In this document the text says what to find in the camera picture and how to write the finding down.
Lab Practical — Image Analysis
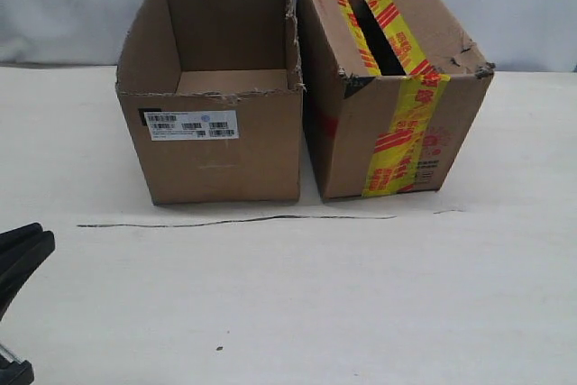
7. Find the cardboard box with yellow tape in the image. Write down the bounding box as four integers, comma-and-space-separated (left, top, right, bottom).
297, 0, 494, 199

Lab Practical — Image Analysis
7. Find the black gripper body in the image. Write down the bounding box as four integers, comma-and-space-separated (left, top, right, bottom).
0, 344, 34, 385

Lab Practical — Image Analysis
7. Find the brown cardboard box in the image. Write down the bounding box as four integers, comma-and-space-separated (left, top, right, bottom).
115, 0, 304, 205

